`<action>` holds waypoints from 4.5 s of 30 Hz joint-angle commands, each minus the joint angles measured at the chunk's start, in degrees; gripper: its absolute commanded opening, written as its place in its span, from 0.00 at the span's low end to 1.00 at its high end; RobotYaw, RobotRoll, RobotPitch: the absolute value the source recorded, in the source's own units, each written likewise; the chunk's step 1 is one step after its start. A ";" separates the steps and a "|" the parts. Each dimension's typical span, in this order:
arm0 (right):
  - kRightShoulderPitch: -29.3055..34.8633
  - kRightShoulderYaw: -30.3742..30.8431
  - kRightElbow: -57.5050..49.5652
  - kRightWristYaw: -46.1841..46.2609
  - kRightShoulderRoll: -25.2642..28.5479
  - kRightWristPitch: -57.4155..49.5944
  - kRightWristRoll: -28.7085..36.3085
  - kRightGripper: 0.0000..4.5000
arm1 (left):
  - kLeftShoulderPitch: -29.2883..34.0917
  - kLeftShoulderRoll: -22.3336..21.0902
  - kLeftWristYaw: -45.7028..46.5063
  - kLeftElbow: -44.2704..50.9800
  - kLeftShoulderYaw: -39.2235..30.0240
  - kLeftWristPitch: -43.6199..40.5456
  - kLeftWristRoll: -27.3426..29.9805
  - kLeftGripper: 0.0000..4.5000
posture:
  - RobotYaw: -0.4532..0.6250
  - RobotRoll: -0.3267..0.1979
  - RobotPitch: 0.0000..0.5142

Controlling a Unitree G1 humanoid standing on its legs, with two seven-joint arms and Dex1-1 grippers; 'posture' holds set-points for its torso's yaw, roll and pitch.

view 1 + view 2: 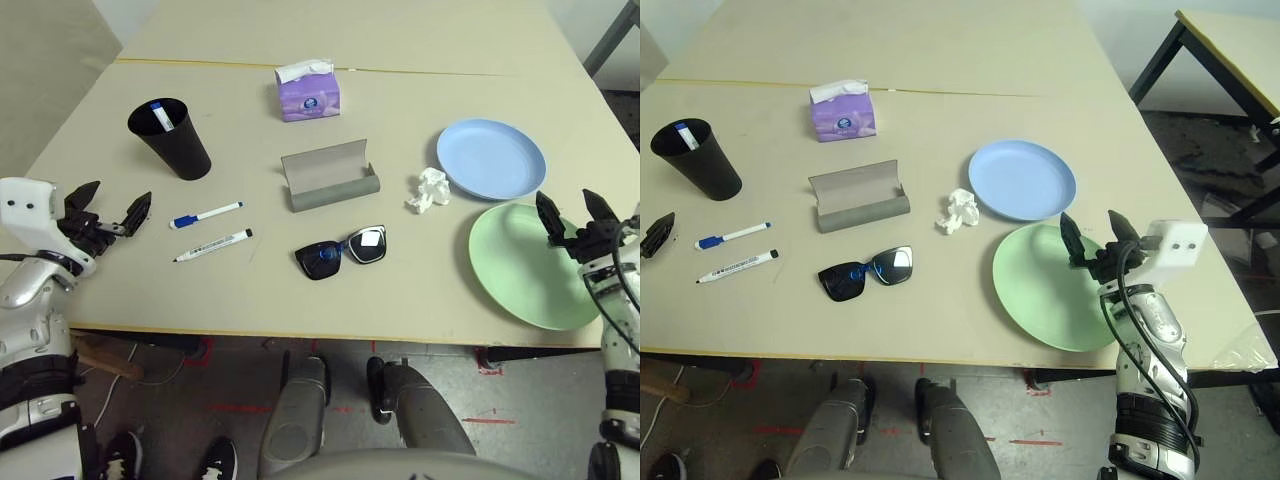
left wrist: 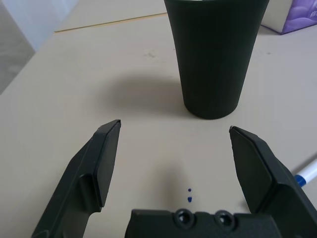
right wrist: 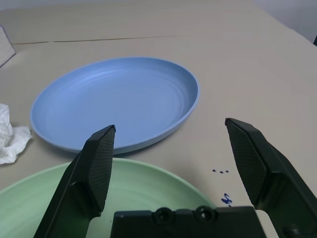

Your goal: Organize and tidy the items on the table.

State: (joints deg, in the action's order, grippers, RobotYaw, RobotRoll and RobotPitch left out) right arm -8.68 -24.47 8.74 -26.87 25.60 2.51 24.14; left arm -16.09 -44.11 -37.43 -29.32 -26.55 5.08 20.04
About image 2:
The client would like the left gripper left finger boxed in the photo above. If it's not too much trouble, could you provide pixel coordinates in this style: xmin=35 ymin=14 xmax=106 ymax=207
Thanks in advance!
xmin=31 ymin=119 xmax=122 ymax=238

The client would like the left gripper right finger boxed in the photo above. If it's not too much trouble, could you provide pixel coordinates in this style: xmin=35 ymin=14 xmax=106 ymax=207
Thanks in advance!
xmin=229 ymin=125 xmax=317 ymax=238

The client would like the blue-capped white marker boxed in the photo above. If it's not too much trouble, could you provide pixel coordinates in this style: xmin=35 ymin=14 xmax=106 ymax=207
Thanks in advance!
xmin=291 ymin=158 xmax=317 ymax=187

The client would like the black cup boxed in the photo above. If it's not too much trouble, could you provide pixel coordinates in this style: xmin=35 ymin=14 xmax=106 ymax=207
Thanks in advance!
xmin=163 ymin=0 xmax=270 ymax=119

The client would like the purple tissue pack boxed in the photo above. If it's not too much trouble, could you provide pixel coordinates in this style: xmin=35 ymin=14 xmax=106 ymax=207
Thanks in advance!
xmin=261 ymin=0 xmax=317 ymax=35

